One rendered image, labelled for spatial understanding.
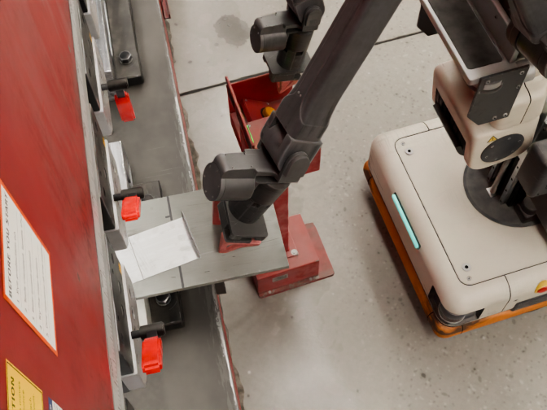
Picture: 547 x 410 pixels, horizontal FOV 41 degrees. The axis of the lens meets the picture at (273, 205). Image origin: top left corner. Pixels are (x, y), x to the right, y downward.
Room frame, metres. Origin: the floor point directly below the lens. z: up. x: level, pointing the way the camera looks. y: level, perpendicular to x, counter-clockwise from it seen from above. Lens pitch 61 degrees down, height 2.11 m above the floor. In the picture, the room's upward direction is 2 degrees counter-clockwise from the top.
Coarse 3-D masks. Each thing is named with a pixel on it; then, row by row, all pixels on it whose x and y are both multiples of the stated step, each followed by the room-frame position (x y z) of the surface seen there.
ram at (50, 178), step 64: (0, 0) 0.43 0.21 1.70; (64, 0) 0.70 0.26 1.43; (0, 64) 0.36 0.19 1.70; (64, 64) 0.55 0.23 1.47; (0, 128) 0.29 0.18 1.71; (64, 128) 0.44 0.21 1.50; (64, 192) 0.35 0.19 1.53; (0, 256) 0.19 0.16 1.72; (64, 256) 0.27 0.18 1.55; (0, 320) 0.15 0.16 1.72; (64, 320) 0.21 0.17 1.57; (0, 384) 0.11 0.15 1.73; (64, 384) 0.15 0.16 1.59
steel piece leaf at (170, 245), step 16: (176, 224) 0.59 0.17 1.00; (144, 240) 0.57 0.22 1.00; (160, 240) 0.56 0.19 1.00; (176, 240) 0.56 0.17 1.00; (192, 240) 0.56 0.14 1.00; (144, 256) 0.53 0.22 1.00; (160, 256) 0.53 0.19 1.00; (176, 256) 0.53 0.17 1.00; (192, 256) 0.53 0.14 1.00; (144, 272) 0.51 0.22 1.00; (160, 272) 0.50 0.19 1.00
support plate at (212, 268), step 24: (192, 192) 0.66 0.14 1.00; (144, 216) 0.61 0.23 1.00; (192, 216) 0.61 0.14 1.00; (264, 216) 0.60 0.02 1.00; (216, 240) 0.56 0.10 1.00; (264, 240) 0.56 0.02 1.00; (192, 264) 0.52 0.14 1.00; (216, 264) 0.52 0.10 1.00; (240, 264) 0.51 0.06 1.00; (264, 264) 0.51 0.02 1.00; (288, 264) 0.51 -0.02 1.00; (144, 288) 0.48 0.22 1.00; (168, 288) 0.48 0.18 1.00
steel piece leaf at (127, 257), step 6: (120, 252) 0.54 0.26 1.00; (126, 252) 0.54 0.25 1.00; (132, 252) 0.54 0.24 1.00; (120, 258) 0.53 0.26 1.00; (126, 258) 0.53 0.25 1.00; (132, 258) 0.53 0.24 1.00; (126, 264) 0.52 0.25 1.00; (132, 264) 0.52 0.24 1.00; (126, 270) 0.51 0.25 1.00; (132, 270) 0.51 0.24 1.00; (138, 270) 0.51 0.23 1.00; (132, 276) 0.50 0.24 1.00; (138, 276) 0.50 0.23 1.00; (132, 282) 0.49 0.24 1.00
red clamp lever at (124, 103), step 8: (112, 80) 0.71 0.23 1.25; (120, 80) 0.71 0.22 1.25; (104, 88) 0.70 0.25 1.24; (112, 88) 0.70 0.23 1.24; (120, 88) 0.70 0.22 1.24; (120, 96) 0.71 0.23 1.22; (128, 96) 0.71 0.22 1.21; (120, 104) 0.70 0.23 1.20; (128, 104) 0.70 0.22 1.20; (120, 112) 0.70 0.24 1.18; (128, 112) 0.70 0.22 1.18; (128, 120) 0.70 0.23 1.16
